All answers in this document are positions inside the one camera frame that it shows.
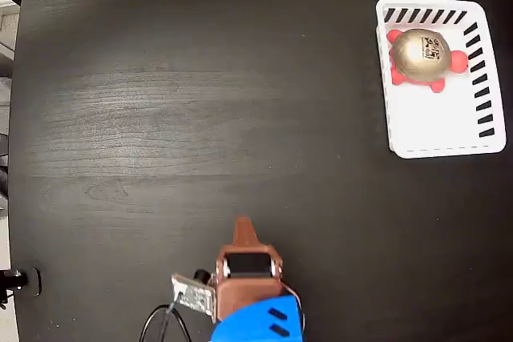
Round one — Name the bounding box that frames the thick black camera cable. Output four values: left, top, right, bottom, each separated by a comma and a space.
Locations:
138, 303, 194, 342

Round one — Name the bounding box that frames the black table clamp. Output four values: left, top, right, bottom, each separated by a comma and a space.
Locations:
0, 267, 42, 308

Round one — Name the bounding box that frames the white-red servo wire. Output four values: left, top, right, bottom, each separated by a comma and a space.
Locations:
279, 280, 307, 333

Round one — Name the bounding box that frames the white plastic basket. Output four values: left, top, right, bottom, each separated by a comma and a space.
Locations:
374, 0, 507, 160

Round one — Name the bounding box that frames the red turtle toy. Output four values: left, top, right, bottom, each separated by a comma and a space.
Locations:
386, 27, 470, 95

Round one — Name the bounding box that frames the bare camera circuit board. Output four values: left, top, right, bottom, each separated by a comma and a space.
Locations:
171, 268, 218, 322

